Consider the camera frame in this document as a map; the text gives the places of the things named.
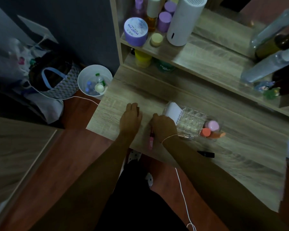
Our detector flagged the white cable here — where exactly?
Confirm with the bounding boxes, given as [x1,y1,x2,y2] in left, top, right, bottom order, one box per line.
[174,167,197,231]

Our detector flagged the person's left hand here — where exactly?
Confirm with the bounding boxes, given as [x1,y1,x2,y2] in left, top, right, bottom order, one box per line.
[119,103,143,137]

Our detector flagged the wooden shelf unit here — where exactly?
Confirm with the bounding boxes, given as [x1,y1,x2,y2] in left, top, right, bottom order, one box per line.
[109,0,289,121]

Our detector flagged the small yellow jar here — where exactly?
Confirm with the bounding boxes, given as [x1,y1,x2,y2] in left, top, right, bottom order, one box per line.
[150,33,164,47]

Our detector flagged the clear plastic bottle green cap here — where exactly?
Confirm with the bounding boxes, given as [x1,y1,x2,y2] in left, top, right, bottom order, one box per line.
[95,73,106,86]

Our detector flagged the person's right forearm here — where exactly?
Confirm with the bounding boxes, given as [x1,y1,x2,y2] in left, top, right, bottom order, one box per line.
[162,135,289,231]

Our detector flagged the small green figurine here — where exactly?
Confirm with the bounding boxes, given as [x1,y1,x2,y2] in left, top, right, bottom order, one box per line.
[263,87,280,99]

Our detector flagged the thin string bracelet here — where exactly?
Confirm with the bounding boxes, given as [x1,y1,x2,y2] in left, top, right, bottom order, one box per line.
[161,134,179,145]

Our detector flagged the clear acrylic organizer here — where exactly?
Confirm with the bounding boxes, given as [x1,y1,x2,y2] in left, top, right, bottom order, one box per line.
[164,102,223,142]

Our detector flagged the white cloth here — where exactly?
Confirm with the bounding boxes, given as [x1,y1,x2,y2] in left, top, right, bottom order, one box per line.
[20,90,64,124]

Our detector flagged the patterned tote bag blue handles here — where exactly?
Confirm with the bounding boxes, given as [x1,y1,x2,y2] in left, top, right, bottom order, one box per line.
[28,55,82,100]

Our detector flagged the person's left forearm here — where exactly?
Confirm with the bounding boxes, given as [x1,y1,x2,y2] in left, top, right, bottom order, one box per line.
[28,133,136,231]

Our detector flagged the white cylindrical humidifier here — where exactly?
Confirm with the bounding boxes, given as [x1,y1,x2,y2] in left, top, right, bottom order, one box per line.
[166,0,208,47]

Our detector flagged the green jar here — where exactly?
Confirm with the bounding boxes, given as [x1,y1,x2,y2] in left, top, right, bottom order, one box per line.
[155,58,176,73]

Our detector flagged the person's black trousers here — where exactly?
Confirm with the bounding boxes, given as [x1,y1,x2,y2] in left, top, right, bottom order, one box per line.
[95,160,189,231]

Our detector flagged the clear plastic bag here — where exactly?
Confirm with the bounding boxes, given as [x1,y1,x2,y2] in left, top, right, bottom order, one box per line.
[4,37,42,78]

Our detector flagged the purple pump bottle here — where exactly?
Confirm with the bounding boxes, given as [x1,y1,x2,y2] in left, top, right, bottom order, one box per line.
[134,0,145,18]

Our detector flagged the dark olive glass bottle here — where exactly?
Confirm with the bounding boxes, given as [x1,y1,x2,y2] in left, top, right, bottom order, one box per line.
[254,33,289,61]

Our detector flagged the purple capped bottle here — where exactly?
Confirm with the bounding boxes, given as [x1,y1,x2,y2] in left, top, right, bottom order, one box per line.
[164,0,178,15]
[158,11,172,33]

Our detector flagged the small blue figurine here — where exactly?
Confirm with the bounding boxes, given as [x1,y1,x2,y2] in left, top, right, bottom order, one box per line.
[254,80,276,93]

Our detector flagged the clear spray bottle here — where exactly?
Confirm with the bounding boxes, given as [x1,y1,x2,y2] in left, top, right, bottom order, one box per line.
[240,45,289,83]
[250,2,289,50]

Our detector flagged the white round waste bin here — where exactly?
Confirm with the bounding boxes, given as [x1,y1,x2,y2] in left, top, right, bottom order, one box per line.
[77,64,113,100]

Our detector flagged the thin white cord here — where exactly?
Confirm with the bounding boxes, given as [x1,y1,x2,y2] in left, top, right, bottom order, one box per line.
[21,79,100,106]

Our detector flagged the person's right hand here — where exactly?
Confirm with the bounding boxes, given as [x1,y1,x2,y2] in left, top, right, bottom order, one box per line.
[149,113,178,144]

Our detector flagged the purple jar white lid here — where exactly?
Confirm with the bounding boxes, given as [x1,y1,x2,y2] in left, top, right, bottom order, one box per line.
[124,17,149,47]

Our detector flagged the blue crumpled plastic bottle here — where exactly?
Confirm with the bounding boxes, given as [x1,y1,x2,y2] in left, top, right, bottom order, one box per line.
[85,80,97,96]

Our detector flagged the wooden furniture panel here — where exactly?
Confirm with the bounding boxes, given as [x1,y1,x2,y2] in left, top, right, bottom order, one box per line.
[0,115,59,229]

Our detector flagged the amber bottle cream cap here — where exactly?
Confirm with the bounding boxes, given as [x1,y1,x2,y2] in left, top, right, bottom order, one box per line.
[146,0,162,32]

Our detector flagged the white polka dot slipper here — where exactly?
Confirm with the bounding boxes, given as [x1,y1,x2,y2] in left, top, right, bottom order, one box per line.
[127,150,142,164]
[144,172,154,188]

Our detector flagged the orange pointed makeup sponge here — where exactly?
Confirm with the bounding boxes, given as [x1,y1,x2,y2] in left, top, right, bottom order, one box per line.
[208,131,226,140]

